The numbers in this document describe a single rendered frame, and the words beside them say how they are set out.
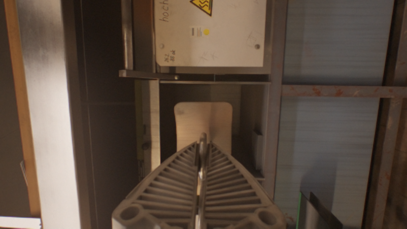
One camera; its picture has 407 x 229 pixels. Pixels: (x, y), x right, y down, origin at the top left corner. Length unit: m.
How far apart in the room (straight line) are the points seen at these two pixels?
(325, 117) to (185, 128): 0.83
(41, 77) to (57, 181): 0.31
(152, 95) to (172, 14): 0.34
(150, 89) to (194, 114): 0.53
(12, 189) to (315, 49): 2.09
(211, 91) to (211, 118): 1.10
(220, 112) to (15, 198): 1.75
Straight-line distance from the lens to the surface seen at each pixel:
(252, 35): 0.62
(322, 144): 1.00
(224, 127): 0.23
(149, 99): 0.74
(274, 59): 0.77
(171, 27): 0.63
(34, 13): 0.64
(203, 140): 0.16
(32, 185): 0.82
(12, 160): 1.75
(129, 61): 0.54
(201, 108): 0.21
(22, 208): 1.92
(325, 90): 0.88
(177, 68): 0.72
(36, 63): 0.63
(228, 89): 1.32
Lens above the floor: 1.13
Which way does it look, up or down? 2 degrees up
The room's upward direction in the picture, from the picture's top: 89 degrees counter-clockwise
